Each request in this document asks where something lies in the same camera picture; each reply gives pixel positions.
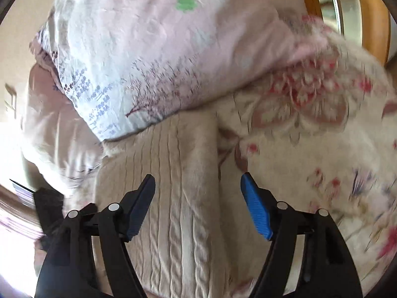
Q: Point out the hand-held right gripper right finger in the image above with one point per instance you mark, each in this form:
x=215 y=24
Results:
x=257 y=211

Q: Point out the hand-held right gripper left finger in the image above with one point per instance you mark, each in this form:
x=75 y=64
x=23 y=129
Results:
x=139 y=211

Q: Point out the cream floral bed cover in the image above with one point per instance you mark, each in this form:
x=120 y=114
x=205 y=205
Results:
x=310 y=149

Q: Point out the blue and pink floral pillow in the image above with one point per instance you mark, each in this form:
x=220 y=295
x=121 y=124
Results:
x=139 y=52

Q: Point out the silver framed mirror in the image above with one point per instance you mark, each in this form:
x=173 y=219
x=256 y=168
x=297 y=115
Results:
x=341 y=3

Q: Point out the wooden headboard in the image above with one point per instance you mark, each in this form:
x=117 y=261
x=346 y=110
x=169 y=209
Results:
x=373 y=15

